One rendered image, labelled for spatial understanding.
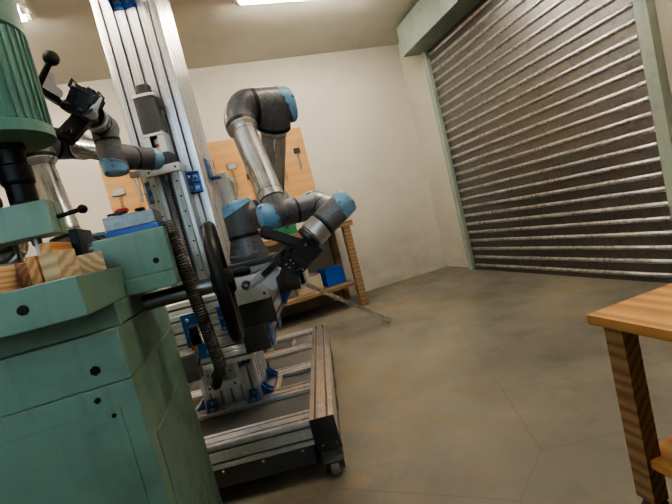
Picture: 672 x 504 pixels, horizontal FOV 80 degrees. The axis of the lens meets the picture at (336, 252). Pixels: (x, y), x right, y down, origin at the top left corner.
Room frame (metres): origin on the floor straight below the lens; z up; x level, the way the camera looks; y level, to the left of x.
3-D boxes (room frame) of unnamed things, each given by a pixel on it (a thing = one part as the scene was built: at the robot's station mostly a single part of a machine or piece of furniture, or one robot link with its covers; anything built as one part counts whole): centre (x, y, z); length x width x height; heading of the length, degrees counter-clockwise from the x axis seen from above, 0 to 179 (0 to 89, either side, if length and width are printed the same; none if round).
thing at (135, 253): (0.86, 0.41, 0.91); 0.15 x 0.14 x 0.09; 14
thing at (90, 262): (0.72, 0.43, 0.92); 0.04 x 0.04 x 0.03; 38
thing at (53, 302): (0.84, 0.49, 0.87); 0.61 x 0.30 x 0.06; 14
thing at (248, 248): (1.54, 0.33, 0.87); 0.15 x 0.15 x 0.10
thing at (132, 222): (0.87, 0.41, 0.99); 0.13 x 0.11 x 0.06; 14
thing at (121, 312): (0.86, 0.54, 0.82); 0.40 x 0.21 x 0.04; 14
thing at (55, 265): (0.62, 0.42, 0.92); 0.04 x 0.03 x 0.04; 71
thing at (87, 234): (0.85, 0.48, 0.95); 0.09 x 0.07 x 0.09; 14
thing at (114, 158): (1.29, 0.60, 1.24); 0.11 x 0.08 x 0.11; 155
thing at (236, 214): (1.54, 0.32, 0.98); 0.13 x 0.12 x 0.14; 115
